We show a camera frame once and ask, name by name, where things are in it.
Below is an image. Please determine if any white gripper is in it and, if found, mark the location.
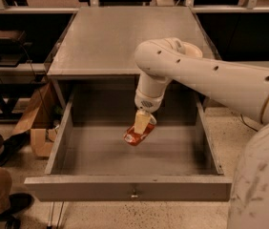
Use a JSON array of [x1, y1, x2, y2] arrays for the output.
[[134, 90, 163, 135]]

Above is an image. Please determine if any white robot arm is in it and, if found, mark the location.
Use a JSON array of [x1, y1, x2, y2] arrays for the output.
[[134, 38, 269, 229]]

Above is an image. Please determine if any open grey top drawer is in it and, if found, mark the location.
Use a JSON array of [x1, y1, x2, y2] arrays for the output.
[[25, 84, 232, 201]]

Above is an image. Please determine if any black shoe near drawer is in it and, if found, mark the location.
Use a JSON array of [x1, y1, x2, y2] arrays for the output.
[[7, 193, 33, 214]]

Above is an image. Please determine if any white paper bowl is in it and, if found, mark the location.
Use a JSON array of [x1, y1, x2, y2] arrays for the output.
[[183, 42, 203, 58]]

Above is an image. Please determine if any grey metal cabinet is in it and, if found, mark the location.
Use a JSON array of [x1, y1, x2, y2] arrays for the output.
[[48, 7, 216, 114]]

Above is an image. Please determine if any brown cardboard box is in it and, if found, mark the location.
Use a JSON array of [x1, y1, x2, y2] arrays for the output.
[[12, 83, 58, 157]]

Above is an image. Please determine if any black shoe upper left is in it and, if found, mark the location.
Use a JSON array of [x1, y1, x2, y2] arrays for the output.
[[0, 133, 28, 166]]

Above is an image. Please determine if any dark box on shelf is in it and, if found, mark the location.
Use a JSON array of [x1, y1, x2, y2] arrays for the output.
[[0, 31, 27, 45]]

